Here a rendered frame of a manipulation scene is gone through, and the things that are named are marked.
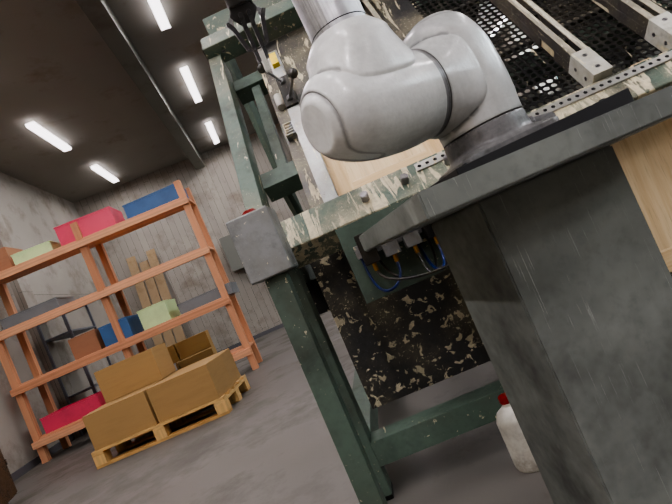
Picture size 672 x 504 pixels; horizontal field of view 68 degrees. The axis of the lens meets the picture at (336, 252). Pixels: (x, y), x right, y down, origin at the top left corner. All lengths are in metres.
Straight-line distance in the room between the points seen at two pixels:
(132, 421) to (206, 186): 7.77
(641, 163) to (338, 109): 1.38
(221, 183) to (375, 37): 10.74
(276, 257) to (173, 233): 10.20
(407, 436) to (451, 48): 1.11
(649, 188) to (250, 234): 1.33
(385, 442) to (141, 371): 3.40
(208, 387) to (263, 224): 2.94
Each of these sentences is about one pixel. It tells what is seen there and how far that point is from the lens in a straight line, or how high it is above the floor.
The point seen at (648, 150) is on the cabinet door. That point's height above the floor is 0.65.
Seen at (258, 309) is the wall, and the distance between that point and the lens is 11.16.
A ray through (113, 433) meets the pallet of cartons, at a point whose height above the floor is 0.21.
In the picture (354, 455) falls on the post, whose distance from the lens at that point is 1.41.
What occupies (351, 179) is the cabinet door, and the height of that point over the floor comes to 0.95.
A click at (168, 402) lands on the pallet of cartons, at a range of 4.30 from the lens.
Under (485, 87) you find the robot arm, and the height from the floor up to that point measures 0.88.
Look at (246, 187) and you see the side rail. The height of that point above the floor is 1.08.
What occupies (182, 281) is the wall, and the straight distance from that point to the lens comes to 11.36.
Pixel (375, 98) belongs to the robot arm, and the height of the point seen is 0.91.
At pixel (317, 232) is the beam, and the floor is 0.82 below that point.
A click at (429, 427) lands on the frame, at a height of 0.16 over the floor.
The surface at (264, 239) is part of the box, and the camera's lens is 1.31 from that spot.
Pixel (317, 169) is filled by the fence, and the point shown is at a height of 1.03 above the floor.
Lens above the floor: 0.70
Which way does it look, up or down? 2 degrees up
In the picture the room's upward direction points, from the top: 23 degrees counter-clockwise
